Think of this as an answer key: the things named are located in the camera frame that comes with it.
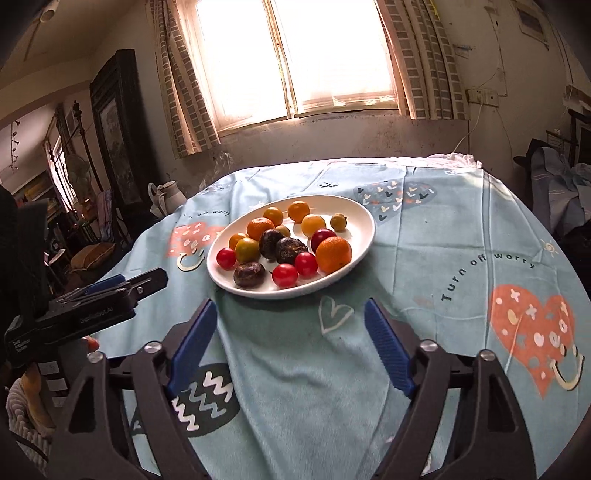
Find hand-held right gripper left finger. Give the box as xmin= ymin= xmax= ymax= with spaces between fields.
xmin=46 ymin=299 xmax=218 ymax=480

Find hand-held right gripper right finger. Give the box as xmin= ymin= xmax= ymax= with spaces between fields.
xmin=364 ymin=299 xmax=539 ymax=480

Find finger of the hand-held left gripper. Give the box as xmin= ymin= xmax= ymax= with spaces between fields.
xmin=69 ymin=268 xmax=170 ymax=304
xmin=60 ymin=274 xmax=127 ymax=297

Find dark purple passion fruit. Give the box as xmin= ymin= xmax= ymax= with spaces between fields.
xmin=259 ymin=229 xmax=286 ymax=260
xmin=233 ymin=261 xmax=267 ymax=288
xmin=275 ymin=237 xmax=309 ymax=265

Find yellow green round fruit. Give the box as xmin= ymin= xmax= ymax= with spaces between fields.
xmin=235 ymin=237 xmax=261 ymax=264

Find large orange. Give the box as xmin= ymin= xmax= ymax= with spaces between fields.
xmin=316 ymin=236 xmax=352 ymax=274

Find white oval plate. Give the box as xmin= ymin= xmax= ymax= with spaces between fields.
xmin=206 ymin=195 xmax=376 ymax=300

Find dark red plum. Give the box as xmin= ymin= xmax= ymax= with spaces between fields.
xmin=310 ymin=228 xmax=338 ymax=252

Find person's left forearm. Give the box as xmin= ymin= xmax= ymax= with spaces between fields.
xmin=4 ymin=369 xmax=56 ymax=439

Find brown cushion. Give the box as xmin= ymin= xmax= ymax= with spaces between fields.
xmin=69 ymin=242 xmax=116 ymax=271

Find white jug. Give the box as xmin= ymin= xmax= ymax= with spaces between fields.
xmin=148 ymin=181 xmax=187 ymax=219

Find light blue printed blanket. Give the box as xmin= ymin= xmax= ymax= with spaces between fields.
xmin=88 ymin=154 xmax=589 ymax=480

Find standing fan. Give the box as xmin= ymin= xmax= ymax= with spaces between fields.
xmin=65 ymin=154 xmax=92 ymax=206

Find bookshelf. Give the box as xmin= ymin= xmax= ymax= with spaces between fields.
xmin=11 ymin=171 xmax=65 ymax=217

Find mandarin orange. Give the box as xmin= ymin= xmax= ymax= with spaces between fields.
xmin=246 ymin=218 xmax=276 ymax=241

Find yellow round citrus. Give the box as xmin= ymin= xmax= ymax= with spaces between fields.
xmin=301 ymin=214 xmax=327 ymax=238

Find dark wooden cabinet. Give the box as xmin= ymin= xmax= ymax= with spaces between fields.
xmin=89 ymin=48 xmax=148 ymax=217

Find checked curtain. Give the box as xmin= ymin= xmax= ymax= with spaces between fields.
xmin=148 ymin=0 xmax=221 ymax=160
xmin=376 ymin=0 xmax=469 ymax=121

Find white bed sheet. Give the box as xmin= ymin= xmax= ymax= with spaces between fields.
xmin=427 ymin=152 xmax=483 ymax=168

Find pile of clothes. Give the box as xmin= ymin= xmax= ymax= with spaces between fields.
xmin=515 ymin=138 xmax=591 ymax=241

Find window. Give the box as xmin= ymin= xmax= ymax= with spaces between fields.
xmin=194 ymin=0 xmax=402 ymax=132

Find white power cable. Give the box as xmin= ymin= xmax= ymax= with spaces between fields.
xmin=455 ymin=104 xmax=483 ymax=155

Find wall power outlet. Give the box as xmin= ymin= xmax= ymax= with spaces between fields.
xmin=466 ymin=89 xmax=499 ymax=107

